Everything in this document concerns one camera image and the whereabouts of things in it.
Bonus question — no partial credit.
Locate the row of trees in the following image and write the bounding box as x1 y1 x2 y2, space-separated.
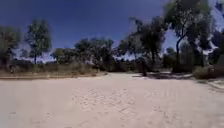
49 37 141 73

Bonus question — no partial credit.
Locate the pale sandy dirt path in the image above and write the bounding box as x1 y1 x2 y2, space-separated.
0 71 224 128

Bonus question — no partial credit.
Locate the dark spreading tree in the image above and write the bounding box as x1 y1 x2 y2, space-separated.
128 15 169 72

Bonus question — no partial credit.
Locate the dry grass verge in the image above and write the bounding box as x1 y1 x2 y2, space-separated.
0 63 109 80

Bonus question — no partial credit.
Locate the large leafy tree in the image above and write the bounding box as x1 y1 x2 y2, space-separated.
163 0 216 74

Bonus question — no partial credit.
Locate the slim green tree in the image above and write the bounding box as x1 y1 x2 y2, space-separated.
24 19 53 65

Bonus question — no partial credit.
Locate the low bush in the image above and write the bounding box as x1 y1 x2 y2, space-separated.
192 64 224 80

